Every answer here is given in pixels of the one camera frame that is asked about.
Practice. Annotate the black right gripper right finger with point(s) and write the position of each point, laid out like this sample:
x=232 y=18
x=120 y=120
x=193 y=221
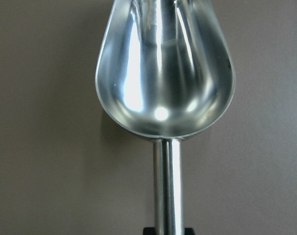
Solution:
x=188 y=230

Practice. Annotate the steel ice scoop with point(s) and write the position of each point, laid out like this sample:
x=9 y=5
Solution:
x=165 y=73

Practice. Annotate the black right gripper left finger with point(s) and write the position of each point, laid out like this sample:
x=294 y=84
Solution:
x=150 y=230

